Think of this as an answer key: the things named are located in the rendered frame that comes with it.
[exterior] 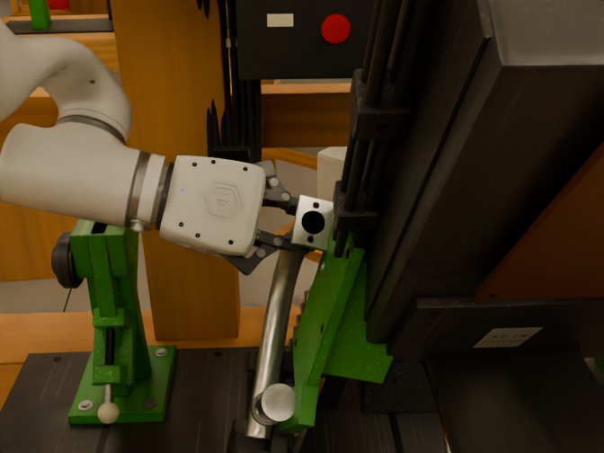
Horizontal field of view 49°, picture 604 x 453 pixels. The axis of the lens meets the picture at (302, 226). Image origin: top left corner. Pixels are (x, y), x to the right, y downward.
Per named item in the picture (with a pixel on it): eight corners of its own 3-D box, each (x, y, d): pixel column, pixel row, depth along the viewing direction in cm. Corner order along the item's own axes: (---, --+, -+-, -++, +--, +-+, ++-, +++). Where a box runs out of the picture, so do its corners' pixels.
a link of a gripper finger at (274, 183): (266, 200, 71) (324, 214, 73) (270, 173, 72) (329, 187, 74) (261, 208, 75) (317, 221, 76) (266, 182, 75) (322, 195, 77)
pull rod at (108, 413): (118, 428, 86) (112, 395, 84) (96, 429, 86) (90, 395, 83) (126, 398, 91) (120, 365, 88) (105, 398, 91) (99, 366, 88)
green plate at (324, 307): (370, 427, 70) (438, 264, 61) (295, 414, 69) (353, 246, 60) (357, 357, 80) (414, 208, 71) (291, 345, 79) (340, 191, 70)
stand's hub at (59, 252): (76, 299, 86) (66, 249, 82) (52, 300, 86) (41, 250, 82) (90, 269, 92) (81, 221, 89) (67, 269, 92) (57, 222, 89)
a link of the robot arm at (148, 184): (123, 220, 65) (154, 226, 65) (144, 138, 67) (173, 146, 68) (126, 240, 73) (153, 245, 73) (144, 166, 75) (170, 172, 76)
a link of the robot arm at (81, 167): (143, 171, 76) (124, 241, 72) (25, 144, 74) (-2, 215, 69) (146, 128, 69) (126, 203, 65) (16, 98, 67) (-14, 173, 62)
